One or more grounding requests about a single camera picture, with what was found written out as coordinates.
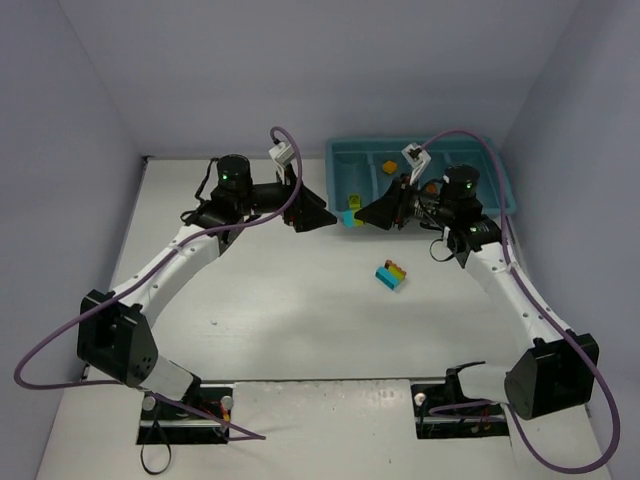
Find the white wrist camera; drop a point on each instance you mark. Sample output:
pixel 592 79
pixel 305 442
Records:
pixel 282 154
pixel 418 159

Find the light blue long lego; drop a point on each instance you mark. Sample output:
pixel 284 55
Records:
pixel 387 278

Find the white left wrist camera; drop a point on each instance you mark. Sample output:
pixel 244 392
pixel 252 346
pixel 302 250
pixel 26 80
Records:
pixel 282 154

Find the lime green sloped lego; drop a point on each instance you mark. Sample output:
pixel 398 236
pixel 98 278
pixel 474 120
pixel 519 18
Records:
pixel 354 202

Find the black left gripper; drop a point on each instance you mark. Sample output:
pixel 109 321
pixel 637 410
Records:
pixel 292 203

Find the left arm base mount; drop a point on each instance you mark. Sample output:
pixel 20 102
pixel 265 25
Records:
pixel 161 423

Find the light blue small lego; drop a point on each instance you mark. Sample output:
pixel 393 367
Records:
pixel 348 219

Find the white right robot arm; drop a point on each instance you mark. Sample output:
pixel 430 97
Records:
pixel 552 371

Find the brown lego plate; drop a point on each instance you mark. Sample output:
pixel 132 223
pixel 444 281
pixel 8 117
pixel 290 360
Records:
pixel 390 264

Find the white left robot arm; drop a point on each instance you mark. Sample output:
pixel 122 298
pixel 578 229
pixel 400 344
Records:
pixel 115 334

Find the lime green curved lego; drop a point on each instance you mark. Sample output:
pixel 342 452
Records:
pixel 398 274

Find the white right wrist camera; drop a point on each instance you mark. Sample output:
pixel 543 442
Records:
pixel 418 159

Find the lime green small lego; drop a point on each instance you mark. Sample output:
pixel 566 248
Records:
pixel 359 222

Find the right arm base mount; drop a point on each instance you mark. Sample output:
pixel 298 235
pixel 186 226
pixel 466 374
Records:
pixel 442 412

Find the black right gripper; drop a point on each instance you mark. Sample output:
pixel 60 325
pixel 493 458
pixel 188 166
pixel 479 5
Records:
pixel 402 201

